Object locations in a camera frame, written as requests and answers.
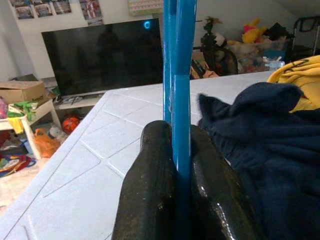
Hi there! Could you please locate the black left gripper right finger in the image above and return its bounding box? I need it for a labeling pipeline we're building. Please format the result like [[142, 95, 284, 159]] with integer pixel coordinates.
[[186, 124, 263, 240]]

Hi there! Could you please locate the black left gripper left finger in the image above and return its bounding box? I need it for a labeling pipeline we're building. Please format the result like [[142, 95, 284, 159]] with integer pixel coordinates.
[[111, 119, 177, 240]]

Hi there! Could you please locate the navy blue garment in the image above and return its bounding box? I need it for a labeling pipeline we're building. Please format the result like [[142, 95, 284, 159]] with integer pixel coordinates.
[[197, 82, 320, 240]]

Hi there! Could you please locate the blue plastic hanger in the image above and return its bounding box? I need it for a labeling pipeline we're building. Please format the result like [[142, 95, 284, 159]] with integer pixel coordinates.
[[161, 0, 198, 240]]

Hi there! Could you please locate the orange ball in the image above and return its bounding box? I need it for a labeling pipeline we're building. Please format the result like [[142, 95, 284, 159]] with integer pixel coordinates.
[[61, 113, 81, 135]]

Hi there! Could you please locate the orange plastic bag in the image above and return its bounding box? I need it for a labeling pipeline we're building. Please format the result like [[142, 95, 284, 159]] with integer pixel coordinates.
[[33, 127, 62, 159]]

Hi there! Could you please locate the small white plastic table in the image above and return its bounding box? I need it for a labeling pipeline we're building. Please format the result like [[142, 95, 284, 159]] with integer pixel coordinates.
[[0, 98, 63, 161]]

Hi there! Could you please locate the black flat television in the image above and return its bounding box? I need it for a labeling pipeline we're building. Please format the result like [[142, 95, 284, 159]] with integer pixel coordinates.
[[41, 17, 165, 97]]

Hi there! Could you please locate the black round chair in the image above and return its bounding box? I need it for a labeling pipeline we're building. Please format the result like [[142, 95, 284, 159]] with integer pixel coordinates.
[[192, 46, 240, 76]]

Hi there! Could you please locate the small yellow cloth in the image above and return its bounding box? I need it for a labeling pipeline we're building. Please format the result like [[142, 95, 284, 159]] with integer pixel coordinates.
[[7, 116, 26, 135]]

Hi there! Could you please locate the clear box of toys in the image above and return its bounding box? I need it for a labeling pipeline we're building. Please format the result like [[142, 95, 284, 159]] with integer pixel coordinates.
[[237, 41, 288, 73]]

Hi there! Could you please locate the green white packet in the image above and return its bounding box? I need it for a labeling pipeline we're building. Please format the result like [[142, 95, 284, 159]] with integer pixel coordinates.
[[7, 99, 38, 121]]

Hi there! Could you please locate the yellow garment with black print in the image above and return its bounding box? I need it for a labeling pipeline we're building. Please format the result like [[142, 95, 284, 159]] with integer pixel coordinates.
[[266, 54, 320, 113]]

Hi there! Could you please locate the brown cardboard box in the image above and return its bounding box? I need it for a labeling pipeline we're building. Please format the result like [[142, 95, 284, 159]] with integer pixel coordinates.
[[0, 79, 50, 106]]

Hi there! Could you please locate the artificial flower plant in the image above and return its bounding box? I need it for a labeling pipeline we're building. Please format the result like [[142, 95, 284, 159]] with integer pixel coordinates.
[[201, 16, 227, 48]]

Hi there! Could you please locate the yellow pink plush toy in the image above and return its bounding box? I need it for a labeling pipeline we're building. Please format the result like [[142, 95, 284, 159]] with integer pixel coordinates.
[[241, 17, 268, 45]]

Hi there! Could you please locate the black clothes pile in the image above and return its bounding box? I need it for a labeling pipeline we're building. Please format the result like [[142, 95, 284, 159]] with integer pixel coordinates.
[[263, 22, 295, 42]]

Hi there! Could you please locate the tall photo poster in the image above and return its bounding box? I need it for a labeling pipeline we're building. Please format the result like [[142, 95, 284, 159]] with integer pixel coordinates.
[[79, 0, 104, 27]]

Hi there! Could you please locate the green patterned wall picture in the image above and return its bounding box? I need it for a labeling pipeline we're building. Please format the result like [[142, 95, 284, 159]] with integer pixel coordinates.
[[127, 0, 164, 16]]

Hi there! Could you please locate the black tubular frame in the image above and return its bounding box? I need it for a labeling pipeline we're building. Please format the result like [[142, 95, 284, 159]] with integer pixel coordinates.
[[291, 16, 320, 57]]

